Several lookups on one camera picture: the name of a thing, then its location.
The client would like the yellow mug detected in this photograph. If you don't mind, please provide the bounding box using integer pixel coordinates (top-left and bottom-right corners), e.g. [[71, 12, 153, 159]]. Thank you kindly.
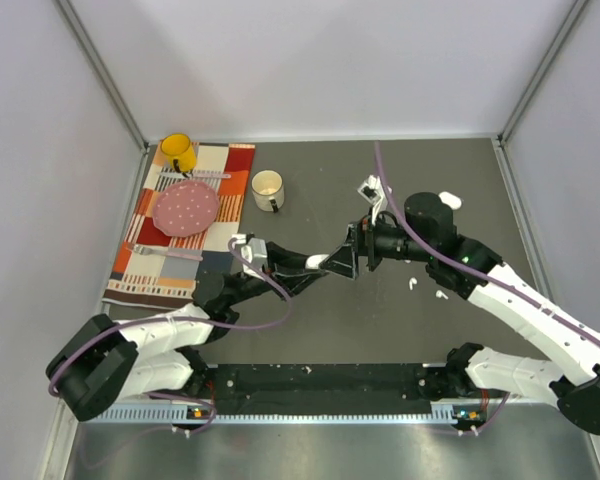
[[160, 133, 197, 173]]

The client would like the grey cable duct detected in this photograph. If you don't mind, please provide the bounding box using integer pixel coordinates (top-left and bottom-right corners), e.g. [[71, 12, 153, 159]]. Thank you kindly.
[[99, 399, 486, 425]]

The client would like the pink handled fork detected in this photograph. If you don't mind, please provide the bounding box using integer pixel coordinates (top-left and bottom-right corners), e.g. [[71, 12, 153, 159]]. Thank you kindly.
[[125, 244, 203, 262]]

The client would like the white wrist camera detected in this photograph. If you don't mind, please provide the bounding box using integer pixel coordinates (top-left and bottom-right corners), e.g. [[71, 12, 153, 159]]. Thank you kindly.
[[230, 233, 268, 278], [357, 175, 388, 224]]

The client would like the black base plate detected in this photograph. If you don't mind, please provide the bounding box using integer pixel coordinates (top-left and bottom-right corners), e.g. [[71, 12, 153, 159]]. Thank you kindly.
[[198, 363, 482, 416]]

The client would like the white earbud charging case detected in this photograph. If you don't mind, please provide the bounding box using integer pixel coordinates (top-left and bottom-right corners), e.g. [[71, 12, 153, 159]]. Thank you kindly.
[[305, 254, 329, 270]]

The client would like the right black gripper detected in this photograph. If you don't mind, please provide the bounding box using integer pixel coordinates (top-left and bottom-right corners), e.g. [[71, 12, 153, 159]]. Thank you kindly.
[[320, 205, 433, 280]]

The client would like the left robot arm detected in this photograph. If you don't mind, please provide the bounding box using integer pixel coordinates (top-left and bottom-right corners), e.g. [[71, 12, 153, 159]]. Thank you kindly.
[[46, 236, 325, 421]]

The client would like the pink dotted plate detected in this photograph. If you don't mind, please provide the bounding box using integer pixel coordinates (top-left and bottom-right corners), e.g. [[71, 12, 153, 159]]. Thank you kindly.
[[152, 180, 220, 238]]

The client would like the white oval case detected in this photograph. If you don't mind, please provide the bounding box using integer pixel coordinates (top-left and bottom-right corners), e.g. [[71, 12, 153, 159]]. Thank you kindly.
[[438, 191, 463, 211]]

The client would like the cream mug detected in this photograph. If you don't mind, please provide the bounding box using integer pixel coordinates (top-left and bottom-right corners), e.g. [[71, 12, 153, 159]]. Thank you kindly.
[[251, 170, 285, 213]]

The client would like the patchwork placemat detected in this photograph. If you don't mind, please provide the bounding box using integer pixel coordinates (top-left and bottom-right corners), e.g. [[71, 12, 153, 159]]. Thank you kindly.
[[102, 141, 257, 314]]

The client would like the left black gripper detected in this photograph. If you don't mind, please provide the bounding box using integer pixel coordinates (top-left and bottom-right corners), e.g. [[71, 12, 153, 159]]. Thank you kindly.
[[225, 242, 326, 307]]

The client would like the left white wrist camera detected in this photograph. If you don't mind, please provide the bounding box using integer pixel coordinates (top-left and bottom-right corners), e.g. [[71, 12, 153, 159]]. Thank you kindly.
[[230, 233, 268, 278]]

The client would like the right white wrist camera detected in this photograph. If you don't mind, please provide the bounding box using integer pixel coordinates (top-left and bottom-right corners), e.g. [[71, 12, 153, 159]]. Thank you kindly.
[[357, 175, 388, 224]]

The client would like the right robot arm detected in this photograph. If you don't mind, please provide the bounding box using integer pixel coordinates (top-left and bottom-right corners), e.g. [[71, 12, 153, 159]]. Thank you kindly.
[[319, 192, 600, 435]]

